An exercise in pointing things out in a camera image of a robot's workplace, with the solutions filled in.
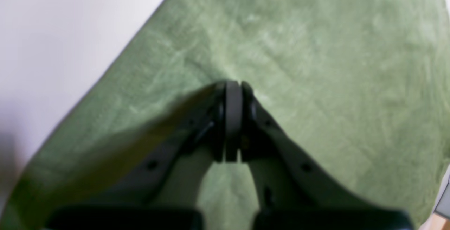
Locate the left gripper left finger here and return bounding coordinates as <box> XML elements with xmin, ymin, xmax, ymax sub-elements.
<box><xmin>46</xmin><ymin>81</ymin><xmax>234</xmax><ymax>230</ymax></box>

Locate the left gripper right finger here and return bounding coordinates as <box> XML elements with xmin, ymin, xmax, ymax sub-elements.
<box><xmin>239</xmin><ymin>81</ymin><xmax>413</xmax><ymax>230</ymax></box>

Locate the green t-shirt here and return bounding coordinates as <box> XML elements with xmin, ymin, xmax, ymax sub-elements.
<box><xmin>1</xmin><ymin>0</ymin><xmax>449</xmax><ymax>230</ymax></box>

